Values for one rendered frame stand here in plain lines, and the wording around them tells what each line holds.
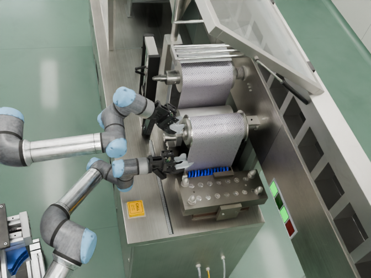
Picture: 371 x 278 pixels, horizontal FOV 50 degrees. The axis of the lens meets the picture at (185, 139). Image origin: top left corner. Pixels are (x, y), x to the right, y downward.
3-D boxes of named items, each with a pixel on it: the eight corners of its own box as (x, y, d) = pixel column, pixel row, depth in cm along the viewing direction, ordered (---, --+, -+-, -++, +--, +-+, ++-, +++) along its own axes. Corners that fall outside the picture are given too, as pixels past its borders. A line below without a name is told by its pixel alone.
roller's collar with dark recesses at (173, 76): (163, 78, 185) (164, 67, 180) (176, 77, 187) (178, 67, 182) (166, 87, 182) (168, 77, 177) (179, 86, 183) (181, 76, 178)
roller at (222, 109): (173, 120, 195) (176, 103, 186) (223, 116, 202) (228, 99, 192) (179, 139, 188) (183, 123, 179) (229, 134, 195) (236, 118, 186)
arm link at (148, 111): (135, 118, 154) (132, 103, 158) (144, 123, 157) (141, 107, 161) (149, 107, 150) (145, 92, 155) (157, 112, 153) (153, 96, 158)
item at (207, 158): (184, 171, 189) (190, 148, 175) (230, 165, 195) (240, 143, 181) (184, 172, 189) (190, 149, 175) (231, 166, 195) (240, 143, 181)
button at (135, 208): (127, 204, 188) (127, 201, 186) (141, 202, 190) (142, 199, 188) (128, 217, 184) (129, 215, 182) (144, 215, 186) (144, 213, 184)
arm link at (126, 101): (109, 94, 151) (124, 80, 147) (131, 105, 158) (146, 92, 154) (111, 109, 146) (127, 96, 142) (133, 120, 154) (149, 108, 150)
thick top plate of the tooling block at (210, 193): (175, 185, 190) (176, 178, 185) (253, 175, 200) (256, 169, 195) (183, 215, 180) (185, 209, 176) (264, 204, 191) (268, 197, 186)
